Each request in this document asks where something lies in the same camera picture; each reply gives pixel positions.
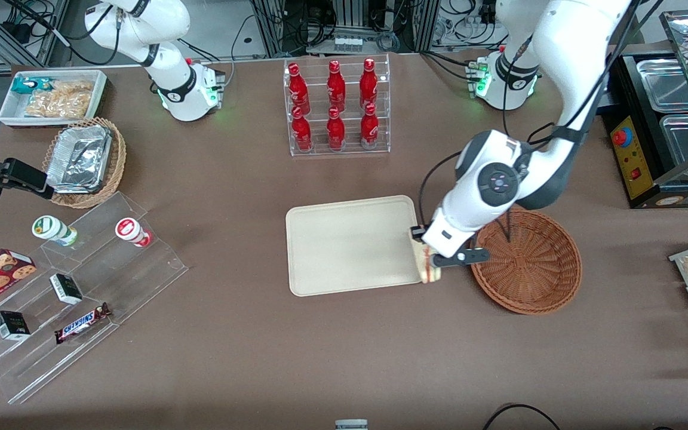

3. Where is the triangular sandwich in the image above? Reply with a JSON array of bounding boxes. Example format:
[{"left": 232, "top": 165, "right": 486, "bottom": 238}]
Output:
[{"left": 413, "top": 230, "right": 442, "bottom": 285}]

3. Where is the beige plastic tray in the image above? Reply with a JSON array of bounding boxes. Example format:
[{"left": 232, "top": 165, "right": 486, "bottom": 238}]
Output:
[{"left": 285, "top": 195, "right": 427, "bottom": 297}]

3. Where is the brown round wicker basket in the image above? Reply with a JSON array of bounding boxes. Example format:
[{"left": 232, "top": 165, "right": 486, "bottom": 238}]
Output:
[{"left": 469, "top": 206, "right": 583, "bottom": 315}]

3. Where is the light wicker basket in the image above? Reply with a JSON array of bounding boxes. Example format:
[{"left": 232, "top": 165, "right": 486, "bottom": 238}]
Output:
[{"left": 42, "top": 117, "right": 127, "bottom": 209}]

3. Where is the green lid cup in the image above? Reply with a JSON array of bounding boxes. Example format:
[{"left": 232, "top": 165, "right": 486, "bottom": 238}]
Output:
[{"left": 32, "top": 215, "right": 79, "bottom": 247}]

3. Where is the stack of foil trays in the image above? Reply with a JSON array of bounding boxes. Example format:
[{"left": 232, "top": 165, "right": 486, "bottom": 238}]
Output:
[{"left": 46, "top": 125, "right": 112, "bottom": 194}]

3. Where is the white rectangular snack bin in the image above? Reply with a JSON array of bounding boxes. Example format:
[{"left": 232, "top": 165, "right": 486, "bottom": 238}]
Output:
[{"left": 0, "top": 69, "right": 108, "bottom": 128}]

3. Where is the clear bag of chips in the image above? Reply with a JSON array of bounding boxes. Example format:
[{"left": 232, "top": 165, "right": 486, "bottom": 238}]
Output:
[{"left": 24, "top": 80, "right": 95, "bottom": 119}]

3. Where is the teal snack packet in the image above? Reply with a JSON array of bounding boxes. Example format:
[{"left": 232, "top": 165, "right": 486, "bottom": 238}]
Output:
[{"left": 11, "top": 77, "right": 53, "bottom": 94}]

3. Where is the clear acrylic bottle rack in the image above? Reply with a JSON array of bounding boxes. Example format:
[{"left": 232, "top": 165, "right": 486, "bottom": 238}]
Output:
[{"left": 284, "top": 53, "right": 392, "bottom": 158}]

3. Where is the small black box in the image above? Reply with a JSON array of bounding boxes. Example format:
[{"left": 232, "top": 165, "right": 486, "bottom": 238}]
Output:
[
  {"left": 0, "top": 310, "right": 31, "bottom": 342},
  {"left": 49, "top": 273, "right": 84, "bottom": 306}
]

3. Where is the red cola bottle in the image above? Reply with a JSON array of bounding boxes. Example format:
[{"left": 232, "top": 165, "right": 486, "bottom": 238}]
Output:
[
  {"left": 287, "top": 63, "right": 311, "bottom": 115},
  {"left": 291, "top": 107, "right": 314, "bottom": 152},
  {"left": 327, "top": 60, "right": 347, "bottom": 112},
  {"left": 360, "top": 58, "right": 379, "bottom": 110},
  {"left": 360, "top": 103, "right": 380, "bottom": 149},
  {"left": 326, "top": 107, "right": 346, "bottom": 151}
]

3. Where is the red lid cup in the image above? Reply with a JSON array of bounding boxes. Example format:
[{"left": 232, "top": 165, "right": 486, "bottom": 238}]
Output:
[{"left": 115, "top": 217, "right": 153, "bottom": 248}]

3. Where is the clear acrylic stepped display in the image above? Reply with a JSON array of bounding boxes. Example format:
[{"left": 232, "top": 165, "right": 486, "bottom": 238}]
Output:
[{"left": 0, "top": 191, "right": 190, "bottom": 405}]

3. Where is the snickers chocolate bar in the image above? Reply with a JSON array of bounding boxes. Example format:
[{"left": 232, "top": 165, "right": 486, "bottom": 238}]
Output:
[{"left": 54, "top": 302, "right": 112, "bottom": 345}]

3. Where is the black food warmer machine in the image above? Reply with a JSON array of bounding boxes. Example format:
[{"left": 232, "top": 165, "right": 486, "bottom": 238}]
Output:
[{"left": 601, "top": 9, "right": 688, "bottom": 209}]

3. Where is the steel warmer pan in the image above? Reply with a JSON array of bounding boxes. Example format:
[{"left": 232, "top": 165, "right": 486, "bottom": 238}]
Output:
[{"left": 636, "top": 58, "right": 688, "bottom": 113}]

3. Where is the black cable loop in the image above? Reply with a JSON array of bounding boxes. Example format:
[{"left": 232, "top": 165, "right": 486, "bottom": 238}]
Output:
[{"left": 481, "top": 404, "right": 563, "bottom": 430}]

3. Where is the aluminium frame rack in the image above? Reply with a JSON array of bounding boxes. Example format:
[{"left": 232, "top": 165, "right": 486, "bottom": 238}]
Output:
[{"left": 251, "top": 0, "right": 441, "bottom": 56}]

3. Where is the black base cable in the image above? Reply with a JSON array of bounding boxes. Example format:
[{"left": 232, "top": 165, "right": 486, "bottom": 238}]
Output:
[{"left": 223, "top": 15, "right": 261, "bottom": 90}]

